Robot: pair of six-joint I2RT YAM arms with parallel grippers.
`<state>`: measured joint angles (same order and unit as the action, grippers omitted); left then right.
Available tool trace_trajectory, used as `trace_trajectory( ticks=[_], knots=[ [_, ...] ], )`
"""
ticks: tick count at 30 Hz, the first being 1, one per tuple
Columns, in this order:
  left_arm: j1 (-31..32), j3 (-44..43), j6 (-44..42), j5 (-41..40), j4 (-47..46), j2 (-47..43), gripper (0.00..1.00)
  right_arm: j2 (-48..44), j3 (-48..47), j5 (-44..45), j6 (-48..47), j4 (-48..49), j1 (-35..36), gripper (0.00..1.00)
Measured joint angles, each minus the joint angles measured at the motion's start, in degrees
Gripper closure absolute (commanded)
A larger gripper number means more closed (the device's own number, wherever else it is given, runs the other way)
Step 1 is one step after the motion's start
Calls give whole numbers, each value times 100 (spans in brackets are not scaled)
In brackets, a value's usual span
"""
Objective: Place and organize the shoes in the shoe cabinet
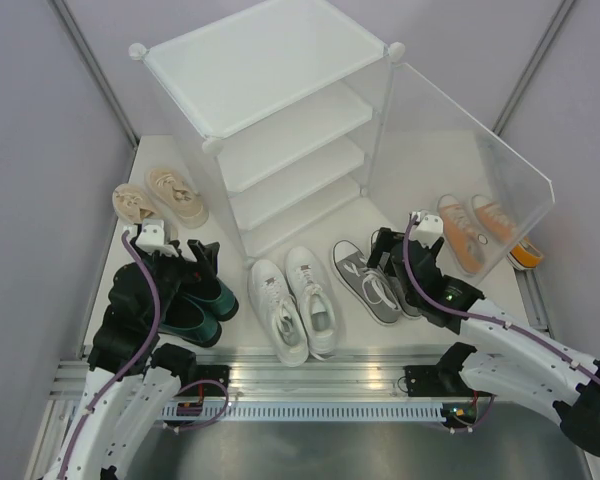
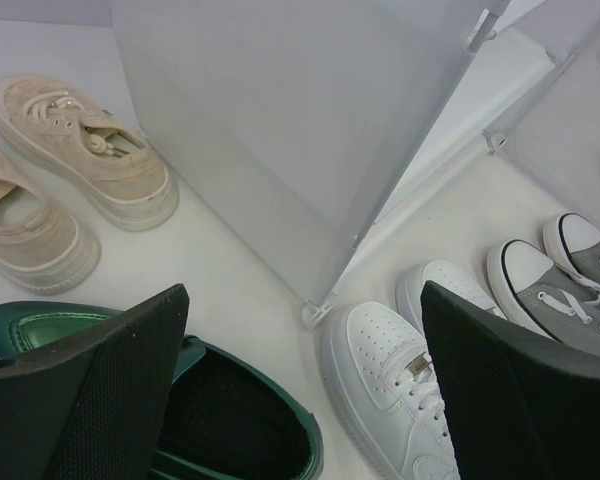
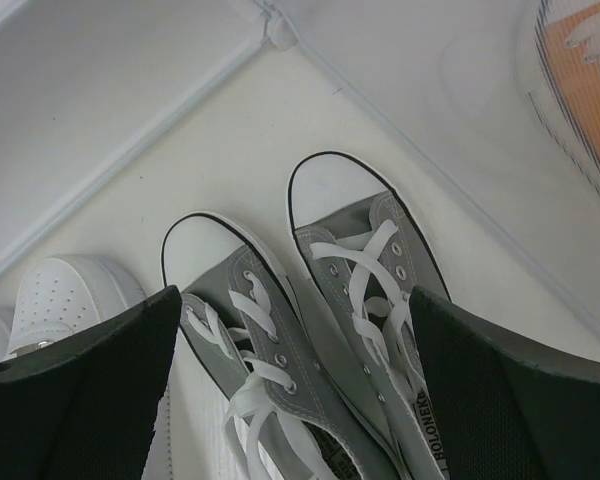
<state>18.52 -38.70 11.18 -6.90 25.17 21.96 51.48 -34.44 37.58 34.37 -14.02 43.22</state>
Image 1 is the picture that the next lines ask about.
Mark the orange canvas sneaker right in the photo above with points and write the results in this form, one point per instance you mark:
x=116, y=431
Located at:
x=491, y=216

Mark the beige sneaker left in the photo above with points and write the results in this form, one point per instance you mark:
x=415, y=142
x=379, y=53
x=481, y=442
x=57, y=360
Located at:
x=133, y=205

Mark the white sneaker right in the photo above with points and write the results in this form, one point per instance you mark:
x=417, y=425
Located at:
x=311, y=288

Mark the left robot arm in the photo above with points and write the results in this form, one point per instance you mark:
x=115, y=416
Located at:
x=131, y=376

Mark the green loafer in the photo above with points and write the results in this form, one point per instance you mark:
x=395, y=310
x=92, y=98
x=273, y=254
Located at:
x=213, y=296
x=191, y=323

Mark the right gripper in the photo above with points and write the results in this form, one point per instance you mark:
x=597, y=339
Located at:
x=386, y=237

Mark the orange canvas sneaker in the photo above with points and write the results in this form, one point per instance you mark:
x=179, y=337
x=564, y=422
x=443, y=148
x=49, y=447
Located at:
x=461, y=234
x=491, y=216

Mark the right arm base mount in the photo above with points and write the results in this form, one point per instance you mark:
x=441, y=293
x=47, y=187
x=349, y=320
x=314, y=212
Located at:
x=425, y=381

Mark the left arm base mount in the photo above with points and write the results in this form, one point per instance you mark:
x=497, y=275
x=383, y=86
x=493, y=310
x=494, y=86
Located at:
x=205, y=381

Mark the white sneaker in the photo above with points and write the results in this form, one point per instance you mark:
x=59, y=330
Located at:
x=277, y=313
x=311, y=288

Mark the white plastic shoe cabinet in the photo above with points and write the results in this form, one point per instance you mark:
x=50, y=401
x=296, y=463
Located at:
x=277, y=111

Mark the beige sneaker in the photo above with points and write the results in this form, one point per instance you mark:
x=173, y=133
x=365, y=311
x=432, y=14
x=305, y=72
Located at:
x=133, y=205
x=172, y=189

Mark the beige sneaker right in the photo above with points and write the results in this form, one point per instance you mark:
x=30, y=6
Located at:
x=172, y=189

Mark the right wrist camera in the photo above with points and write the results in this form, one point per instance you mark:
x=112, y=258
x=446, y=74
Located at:
x=427, y=228

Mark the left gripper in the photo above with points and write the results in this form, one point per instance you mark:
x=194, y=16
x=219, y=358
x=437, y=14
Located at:
x=193, y=270

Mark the translucent cabinet door panel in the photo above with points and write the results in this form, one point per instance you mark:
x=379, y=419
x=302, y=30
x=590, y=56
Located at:
x=429, y=147

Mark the white sneaker left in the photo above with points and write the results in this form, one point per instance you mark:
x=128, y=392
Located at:
x=277, y=313

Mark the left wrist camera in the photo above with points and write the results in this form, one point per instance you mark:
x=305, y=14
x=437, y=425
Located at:
x=152, y=236

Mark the grey canvas sneaker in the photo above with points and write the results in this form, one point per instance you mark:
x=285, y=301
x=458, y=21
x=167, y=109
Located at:
x=367, y=284
x=406, y=294

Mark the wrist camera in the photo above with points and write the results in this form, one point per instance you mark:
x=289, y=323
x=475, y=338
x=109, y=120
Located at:
x=427, y=228
x=152, y=236

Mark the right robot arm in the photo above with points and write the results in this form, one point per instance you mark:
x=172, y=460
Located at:
x=495, y=355

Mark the orange canvas sneaker left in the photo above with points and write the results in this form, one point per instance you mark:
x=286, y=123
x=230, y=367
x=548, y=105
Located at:
x=461, y=234

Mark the aluminium frame rail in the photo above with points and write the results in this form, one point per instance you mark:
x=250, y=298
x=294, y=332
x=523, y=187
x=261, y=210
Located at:
x=348, y=378

